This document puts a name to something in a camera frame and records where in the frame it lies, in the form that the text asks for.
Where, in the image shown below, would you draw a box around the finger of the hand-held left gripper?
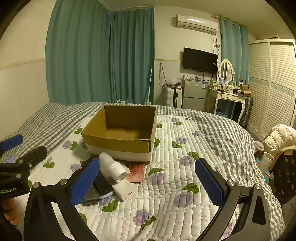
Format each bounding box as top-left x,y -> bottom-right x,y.
0,146 -> 48,173
0,134 -> 24,152

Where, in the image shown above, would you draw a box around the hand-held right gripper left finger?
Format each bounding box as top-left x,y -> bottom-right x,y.
23,156 -> 101,241

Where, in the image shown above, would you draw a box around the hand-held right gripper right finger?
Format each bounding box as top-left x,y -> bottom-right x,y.
195,158 -> 281,241

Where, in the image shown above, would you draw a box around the black power bank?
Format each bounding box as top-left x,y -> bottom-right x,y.
83,183 -> 100,207

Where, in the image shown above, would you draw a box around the pale box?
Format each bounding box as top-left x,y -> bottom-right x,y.
94,173 -> 114,199

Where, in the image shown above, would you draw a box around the white box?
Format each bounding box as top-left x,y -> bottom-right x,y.
99,152 -> 130,184

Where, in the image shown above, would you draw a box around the white power bank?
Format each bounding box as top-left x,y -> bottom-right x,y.
112,179 -> 137,201

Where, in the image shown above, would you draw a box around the cardboard box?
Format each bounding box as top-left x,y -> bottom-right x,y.
81,105 -> 158,163

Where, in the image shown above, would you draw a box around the red rose print tin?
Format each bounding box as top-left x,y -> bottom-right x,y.
126,163 -> 146,183

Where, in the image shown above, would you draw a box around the person's left hand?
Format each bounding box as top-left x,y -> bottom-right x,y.
1,199 -> 19,226

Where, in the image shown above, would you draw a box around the grey checked blanket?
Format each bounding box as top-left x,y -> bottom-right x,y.
0,102 -> 286,241

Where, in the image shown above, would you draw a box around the white tube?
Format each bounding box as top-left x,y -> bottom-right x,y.
258,152 -> 275,174

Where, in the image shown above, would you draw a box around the white lidded cup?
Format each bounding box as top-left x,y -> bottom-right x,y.
254,141 -> 264,160

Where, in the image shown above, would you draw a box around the dark printed garment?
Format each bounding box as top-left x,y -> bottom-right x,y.
270,148 -> 296,207

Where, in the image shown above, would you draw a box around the dark suitcase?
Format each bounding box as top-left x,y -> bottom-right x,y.
239,96 -> 253,128

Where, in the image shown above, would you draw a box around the white puffy jacket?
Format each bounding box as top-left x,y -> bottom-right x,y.
264,124 -> 296,153

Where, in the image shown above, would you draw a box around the white vanity table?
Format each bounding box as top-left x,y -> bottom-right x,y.
208,87 -> 247,123

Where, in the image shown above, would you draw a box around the silver fridge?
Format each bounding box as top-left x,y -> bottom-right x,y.
181,79 -> 208,111

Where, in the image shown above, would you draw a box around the white ribbed suitcase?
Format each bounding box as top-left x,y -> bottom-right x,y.
166,87 -> 183,108

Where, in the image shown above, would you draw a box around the wide teal curtain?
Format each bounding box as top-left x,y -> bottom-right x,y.
46,0 -> 112,106

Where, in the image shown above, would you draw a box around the white upright pole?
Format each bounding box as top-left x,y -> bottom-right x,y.
146,67 -> 153,106

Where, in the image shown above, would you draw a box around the white louvred wardrobe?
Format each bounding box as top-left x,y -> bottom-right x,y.
246,38 -> 296,137

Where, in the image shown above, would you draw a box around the oval vanity mirror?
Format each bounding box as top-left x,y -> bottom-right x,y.
218,59 -> 234,84

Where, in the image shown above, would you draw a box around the teal corner curtain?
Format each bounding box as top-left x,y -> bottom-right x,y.
108,8 -> 155,106

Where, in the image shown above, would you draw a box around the narrow teal curtain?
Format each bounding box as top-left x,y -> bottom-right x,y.
219,17 -> 250,85

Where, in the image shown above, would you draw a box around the white air conditioner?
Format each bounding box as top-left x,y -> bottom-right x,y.
176,13 -> 219,35

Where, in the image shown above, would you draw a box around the hanging wall cables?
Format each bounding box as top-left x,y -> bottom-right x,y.
158,62 -> 170,90

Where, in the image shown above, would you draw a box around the black wall television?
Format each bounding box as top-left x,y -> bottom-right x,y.
183,47 -> 218,75

